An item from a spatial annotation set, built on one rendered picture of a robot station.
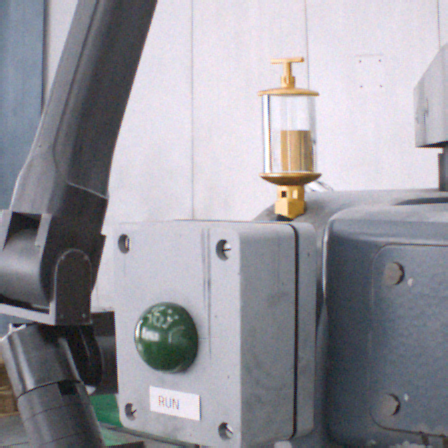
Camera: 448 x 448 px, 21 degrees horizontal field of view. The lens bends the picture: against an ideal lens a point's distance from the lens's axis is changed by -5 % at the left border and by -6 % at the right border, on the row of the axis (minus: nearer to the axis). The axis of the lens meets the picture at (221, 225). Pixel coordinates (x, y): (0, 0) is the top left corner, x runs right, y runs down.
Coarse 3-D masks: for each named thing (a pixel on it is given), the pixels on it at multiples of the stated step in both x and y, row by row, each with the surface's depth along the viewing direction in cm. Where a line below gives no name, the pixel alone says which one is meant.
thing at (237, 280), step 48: (144, 240) 52; (192, 240) 50; (240, 240) 48; (288, 240) 50; (144, 288) 52; (192, 288) 50; (240, 288) 48; (288, 288) 50; (240, 336) 48; (288, 336) 50; (144, 384) 52; (192, 384) 50; (240, 384) 48; (288, 384) 50; (192, 432) 50; (240, 432) 48; (288, 432) 50
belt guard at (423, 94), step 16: (432, 64) 69; (432, 80) 70; (416, 96) 94; (432, 96) 71; (416, 112) 92; (432, 112) 72; (416, 128) 96; (432, 128) 72; (416, 144) 97; (432, 144) 105
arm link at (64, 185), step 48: (96, 0) 93; (144, 0) 95; (96, 48) 92; (48, 96) 94; (96, 96) 92; (48, 144) 91; (96, 144) 92; (48, 192) 90; (96, 192) 92; (0, 240) 92; (48, 240) 89; (96, 240) 92; (0, 288) 93; (48, 288) 89
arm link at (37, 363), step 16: (16, 336) 91; (32, 336) 91; (48, 336) 91; (64, 336) 92; (80, 336) 95; (16, 352) 91; (32, 352) 90; (48, 352) 90; (64, 352) 91; (80, 352) 95; (16, 368) 90; (32, 368) 90; (48, 368) 90; (64, 368) 90; (80, 368) 95; (16, 384) 90; (32, 384) 90; (48, 384) 90; (64, 384) 91; (16, 400) 91
